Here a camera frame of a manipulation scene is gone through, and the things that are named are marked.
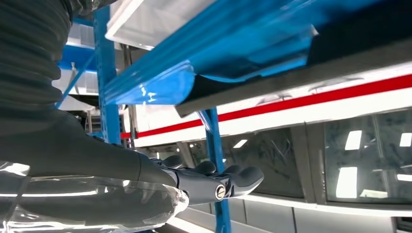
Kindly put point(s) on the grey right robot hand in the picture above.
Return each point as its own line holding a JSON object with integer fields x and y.
{"x": 80, "y": 167}

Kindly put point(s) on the blue metal shelf rack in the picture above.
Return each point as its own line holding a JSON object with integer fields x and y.
{"x": 106, "y": 80}

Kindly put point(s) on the blue wheeled shelf rack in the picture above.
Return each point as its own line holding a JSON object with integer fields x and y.
{"x": 77, "y": 58}

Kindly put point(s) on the white plastic crate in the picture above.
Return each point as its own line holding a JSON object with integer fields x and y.
{"x": 151, "y": 22}

